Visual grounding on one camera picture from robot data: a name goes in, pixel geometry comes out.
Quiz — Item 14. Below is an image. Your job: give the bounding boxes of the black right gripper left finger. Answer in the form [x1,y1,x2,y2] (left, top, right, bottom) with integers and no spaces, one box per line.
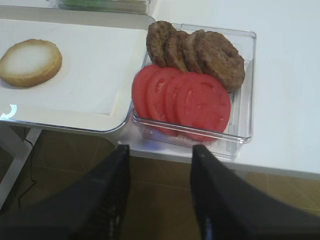
[0,145,131,240]

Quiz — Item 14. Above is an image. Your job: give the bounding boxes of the white serving tray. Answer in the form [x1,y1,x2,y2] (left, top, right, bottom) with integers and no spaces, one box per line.
[0,6,154,133]

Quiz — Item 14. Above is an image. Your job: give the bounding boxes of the red tomato slice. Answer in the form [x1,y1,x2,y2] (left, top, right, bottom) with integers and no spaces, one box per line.
[175,72,231,133]
[131,64,160,119]
[146,67,181,122]
[164,72,193,125]

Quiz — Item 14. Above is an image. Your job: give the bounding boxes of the clear container with patties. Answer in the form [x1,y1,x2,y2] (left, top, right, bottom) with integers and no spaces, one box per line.
[132,23,257,147]

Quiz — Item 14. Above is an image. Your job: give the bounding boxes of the white table leg frame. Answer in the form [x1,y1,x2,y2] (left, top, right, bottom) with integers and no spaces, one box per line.
[0,124,42,207]

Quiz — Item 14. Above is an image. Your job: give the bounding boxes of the white paper sheet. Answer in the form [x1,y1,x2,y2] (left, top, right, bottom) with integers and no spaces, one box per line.
[0,19,147,114]

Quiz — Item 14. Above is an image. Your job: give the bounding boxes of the brown meat patty leftmost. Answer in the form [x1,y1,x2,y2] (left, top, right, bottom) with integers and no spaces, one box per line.
[146,21,177,68]

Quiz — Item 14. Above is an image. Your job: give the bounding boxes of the black cable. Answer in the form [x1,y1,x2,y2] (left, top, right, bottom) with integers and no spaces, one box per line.
[18,129,37,208]

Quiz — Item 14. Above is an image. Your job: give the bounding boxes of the brown meat patty front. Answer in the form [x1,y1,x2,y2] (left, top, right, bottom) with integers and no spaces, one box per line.
[195,31,246,93]

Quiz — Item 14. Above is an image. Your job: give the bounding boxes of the brown meat patty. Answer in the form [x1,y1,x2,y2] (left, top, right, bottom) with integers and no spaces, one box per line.
[195,31,246,93]
[163,30,189,73]
[182,29,205,73]
[146,21,177,68]

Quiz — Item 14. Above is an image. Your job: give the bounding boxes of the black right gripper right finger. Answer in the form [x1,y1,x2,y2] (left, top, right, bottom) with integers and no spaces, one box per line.
[190,144,320,240]

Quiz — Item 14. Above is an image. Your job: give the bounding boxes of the bottom bun half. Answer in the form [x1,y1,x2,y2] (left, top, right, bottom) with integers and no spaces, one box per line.
[0,39,63,88]

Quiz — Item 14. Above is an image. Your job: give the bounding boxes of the clear container with lettuce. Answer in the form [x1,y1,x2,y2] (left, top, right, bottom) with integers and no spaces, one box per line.
[48,0,157,15]

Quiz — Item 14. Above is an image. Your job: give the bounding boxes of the red tomato slice front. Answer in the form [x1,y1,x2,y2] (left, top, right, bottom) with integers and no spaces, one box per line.
[175,72,231,133]

